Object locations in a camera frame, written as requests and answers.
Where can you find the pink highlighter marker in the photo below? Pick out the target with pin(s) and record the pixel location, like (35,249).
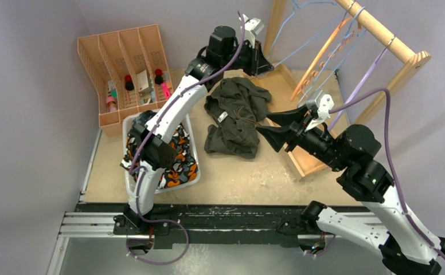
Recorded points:
(166,91)

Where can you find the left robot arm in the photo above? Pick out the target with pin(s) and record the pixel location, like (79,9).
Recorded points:
(154,154)

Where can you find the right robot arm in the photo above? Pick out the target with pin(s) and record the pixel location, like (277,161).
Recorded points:
(402,249)

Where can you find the orange hanger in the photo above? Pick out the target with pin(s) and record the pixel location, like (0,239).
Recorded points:
(306,76)

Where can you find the white medicine box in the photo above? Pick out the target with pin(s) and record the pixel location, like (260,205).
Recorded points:
(144,82)

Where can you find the orange camouflage shorts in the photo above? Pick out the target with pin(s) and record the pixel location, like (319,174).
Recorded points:
(184,169)

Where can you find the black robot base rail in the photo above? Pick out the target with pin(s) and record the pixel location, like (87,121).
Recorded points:
(171,224)

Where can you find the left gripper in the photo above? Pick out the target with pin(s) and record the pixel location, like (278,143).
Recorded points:
(258,64)

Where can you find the pink small bottle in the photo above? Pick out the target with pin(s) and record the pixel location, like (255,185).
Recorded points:
(111,104)

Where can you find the olive green shorts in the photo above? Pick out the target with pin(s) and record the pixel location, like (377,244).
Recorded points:
(237,107)

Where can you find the wooden clothes rack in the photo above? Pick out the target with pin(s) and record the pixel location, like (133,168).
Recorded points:
(356,46)

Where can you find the lilac plastic hanger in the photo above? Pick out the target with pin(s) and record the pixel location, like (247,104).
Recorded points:
(362,82)

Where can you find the red black marker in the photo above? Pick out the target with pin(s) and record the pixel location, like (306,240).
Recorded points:
(159,78)

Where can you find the peach plastic desk organizer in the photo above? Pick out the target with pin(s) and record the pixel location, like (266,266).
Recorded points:
(112,61)

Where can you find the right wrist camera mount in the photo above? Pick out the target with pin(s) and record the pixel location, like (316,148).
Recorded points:
(319,104)

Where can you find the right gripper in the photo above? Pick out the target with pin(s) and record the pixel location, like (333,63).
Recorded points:
(276,136)

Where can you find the dark leaf print shorts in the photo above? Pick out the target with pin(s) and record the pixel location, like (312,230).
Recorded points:
(143,118)

